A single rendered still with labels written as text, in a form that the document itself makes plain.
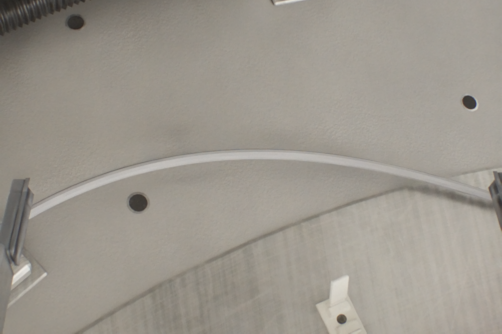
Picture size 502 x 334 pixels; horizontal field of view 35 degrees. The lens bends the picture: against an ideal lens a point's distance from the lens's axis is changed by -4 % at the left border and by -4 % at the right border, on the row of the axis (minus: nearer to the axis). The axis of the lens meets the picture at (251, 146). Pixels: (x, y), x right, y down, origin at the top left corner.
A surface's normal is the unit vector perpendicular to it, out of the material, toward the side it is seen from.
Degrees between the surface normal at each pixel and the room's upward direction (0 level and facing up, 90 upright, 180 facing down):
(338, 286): 31
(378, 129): 90
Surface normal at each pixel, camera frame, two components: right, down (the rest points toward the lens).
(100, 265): 0.18, -0.42
